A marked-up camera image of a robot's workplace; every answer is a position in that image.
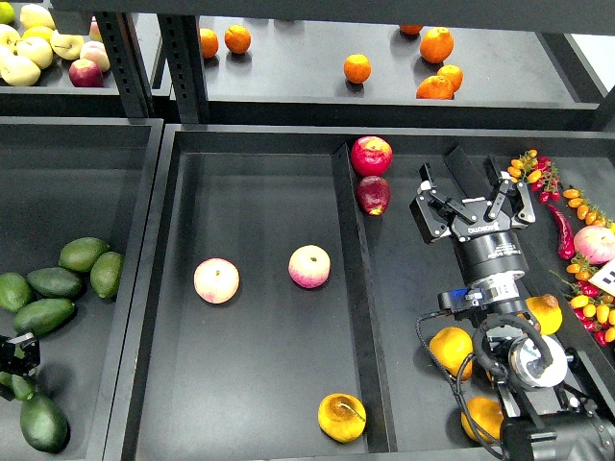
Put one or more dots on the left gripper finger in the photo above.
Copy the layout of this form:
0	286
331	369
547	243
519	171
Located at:
6	392
20	355

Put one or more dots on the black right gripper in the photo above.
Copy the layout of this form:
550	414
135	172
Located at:
488	246

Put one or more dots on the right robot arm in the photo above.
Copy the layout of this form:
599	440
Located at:
545	418

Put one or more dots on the green avocado pile lower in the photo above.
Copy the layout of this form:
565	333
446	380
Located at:
43	316

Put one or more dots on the green avocado pile middle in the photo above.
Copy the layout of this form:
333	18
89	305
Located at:
55	282

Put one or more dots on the green avocado pile right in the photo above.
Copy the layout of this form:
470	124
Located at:
105	274

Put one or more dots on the yellow pear with brown tip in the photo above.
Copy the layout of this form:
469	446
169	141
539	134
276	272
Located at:
547	312

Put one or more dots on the pale pear front left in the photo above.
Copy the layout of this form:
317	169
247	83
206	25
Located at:
19	71

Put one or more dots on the cherry tomato bunch upper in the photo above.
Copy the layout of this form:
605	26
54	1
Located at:
539	173

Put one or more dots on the cherry tomato bunch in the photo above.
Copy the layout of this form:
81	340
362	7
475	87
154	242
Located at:
539	173
593	306

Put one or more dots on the red chili pepper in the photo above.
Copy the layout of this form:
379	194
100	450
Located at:
566	249

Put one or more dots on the dark red apple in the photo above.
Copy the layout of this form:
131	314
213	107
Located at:
373	195

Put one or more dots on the bright red apple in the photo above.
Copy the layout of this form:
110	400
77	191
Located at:
371	156

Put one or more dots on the orange on shelf front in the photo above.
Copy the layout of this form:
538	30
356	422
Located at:
435	87

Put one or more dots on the pink apple right edge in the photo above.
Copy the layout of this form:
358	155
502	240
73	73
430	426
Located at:
595	244

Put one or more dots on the orange on shelf right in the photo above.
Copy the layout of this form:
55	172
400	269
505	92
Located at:
453	73

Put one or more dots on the white label card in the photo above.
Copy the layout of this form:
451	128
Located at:
604	278

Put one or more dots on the cherry tomato bunch lower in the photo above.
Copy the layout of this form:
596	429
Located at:
593	306

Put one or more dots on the large orange on shelf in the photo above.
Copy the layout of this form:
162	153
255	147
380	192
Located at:
437	44

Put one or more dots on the pink apple centre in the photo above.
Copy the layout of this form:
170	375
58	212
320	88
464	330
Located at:
309	266

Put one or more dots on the pink apple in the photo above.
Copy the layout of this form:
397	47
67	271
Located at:
309	266
216	280

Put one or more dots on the orange on shelf centre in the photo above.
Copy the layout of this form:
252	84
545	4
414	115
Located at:
357	69

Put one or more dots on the black left tray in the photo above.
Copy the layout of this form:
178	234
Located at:
61	179

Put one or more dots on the orange on shelf top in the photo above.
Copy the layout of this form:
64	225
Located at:
410	30

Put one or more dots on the pink apple left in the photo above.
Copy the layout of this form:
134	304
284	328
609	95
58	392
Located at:
216	280

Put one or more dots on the black middle tray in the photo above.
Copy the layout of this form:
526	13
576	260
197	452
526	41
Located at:
243	380

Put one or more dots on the black upper shelf tray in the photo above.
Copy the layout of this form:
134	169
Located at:
292	74

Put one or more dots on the red apple on shelf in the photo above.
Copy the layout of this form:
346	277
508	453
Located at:
85	73

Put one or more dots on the orange on shelf far left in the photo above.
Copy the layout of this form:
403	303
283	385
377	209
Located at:
209	43

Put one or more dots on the black shelf upright right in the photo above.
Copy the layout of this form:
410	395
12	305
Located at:
181	45

